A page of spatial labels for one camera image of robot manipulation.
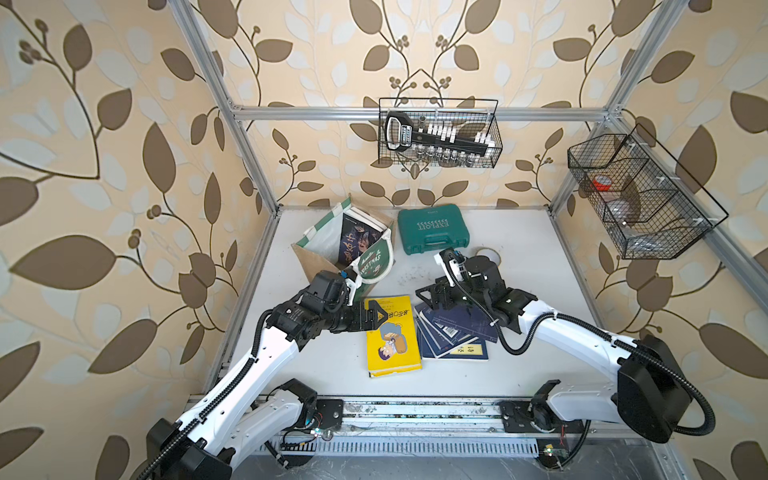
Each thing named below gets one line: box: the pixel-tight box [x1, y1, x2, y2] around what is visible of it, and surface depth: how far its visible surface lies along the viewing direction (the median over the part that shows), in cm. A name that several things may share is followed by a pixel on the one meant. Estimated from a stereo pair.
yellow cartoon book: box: [364, 295, 422, 378], surface depth 84 cm
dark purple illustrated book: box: [339, 213, 383, 267], surface depth 96 cm
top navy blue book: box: [414, 301, 499, 343], surface depth 84 cm
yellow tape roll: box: [475, 247, 501, 268], surface depth 104 cm
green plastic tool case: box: [398, 204, 470, 255], surface depth 110 cm
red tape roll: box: [592, 175, 612, 192], surface depth 84 cm
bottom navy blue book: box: [415, 318, 489, 360], surface depth 84 cm
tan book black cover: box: [343, 206, 395, 233], surface depth 93 cm
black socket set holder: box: [385, 111, 495, 163], surface depth 86 cm
